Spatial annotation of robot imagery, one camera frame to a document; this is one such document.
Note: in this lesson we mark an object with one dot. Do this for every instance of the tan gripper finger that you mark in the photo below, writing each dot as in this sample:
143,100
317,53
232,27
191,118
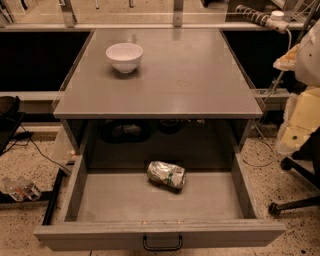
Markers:
288,61

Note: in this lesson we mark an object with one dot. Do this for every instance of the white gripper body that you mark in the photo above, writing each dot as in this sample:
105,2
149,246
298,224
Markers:
309,61

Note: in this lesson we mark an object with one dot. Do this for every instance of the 7up can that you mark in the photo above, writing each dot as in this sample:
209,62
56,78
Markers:
167,174

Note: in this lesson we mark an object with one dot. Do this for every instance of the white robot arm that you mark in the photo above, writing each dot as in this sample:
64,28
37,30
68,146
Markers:
308,59

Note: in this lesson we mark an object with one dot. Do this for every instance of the grey cabinet counter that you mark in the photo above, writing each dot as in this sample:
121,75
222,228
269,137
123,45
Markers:
184,74

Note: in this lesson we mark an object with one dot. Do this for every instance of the grey open top drawer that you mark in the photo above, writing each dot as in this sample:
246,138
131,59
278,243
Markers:
110,202

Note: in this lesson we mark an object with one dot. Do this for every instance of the white power strip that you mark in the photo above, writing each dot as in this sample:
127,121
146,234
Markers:
273,21

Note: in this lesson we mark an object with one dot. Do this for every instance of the white ceramic bowl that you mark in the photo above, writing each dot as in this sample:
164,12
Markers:
124,57

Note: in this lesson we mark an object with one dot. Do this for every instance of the black object at left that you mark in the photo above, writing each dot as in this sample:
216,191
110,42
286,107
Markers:
10,119

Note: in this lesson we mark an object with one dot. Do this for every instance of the clear plastic bottle on floor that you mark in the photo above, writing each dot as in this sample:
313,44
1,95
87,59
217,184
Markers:
21,188

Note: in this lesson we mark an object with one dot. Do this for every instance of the black drawer handle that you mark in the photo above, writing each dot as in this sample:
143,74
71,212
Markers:
161,244

